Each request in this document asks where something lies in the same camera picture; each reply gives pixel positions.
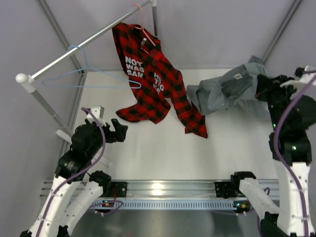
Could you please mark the slotted grey cable duct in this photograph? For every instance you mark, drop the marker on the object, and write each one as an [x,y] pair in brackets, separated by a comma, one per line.
[165,205]

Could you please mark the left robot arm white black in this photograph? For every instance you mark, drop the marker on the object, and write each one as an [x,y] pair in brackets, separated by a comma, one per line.
[61,213]

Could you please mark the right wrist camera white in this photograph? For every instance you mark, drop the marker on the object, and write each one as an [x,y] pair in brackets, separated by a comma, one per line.
[305,79]

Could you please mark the red black plaid shirt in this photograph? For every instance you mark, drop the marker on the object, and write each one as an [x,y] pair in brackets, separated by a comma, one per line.
[156,85]

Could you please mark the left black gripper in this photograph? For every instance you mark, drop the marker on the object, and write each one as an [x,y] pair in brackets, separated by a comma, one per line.
[119,135]

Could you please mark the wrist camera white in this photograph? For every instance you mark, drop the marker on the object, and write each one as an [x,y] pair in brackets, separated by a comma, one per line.
[96,113]
[305,79]

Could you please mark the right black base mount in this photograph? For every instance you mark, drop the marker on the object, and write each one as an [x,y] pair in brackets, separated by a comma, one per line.
[224,189]

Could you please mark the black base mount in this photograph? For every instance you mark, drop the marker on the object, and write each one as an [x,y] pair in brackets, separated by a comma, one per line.
[224,189]
[118,190]

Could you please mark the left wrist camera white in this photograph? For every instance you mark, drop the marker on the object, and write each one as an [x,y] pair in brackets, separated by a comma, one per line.
[96,113]

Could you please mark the grey button shirt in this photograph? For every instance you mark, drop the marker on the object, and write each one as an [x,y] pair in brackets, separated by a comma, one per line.
[237,87]

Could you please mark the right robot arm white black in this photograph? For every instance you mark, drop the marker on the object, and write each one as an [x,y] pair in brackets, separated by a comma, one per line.
[292,113]

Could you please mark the aluminium mounting rail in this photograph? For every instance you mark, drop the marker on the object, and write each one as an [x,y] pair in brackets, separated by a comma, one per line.
[172,189]

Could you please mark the blue wire hanger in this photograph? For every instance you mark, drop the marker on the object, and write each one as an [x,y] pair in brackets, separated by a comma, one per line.
[94,78]

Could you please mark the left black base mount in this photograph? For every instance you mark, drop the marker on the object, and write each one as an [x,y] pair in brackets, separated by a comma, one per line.
[118,190]

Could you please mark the silver clothes rack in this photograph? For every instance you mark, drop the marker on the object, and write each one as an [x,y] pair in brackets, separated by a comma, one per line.
[84,24]

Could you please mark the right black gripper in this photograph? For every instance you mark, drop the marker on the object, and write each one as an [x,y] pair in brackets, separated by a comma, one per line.
[265,85]

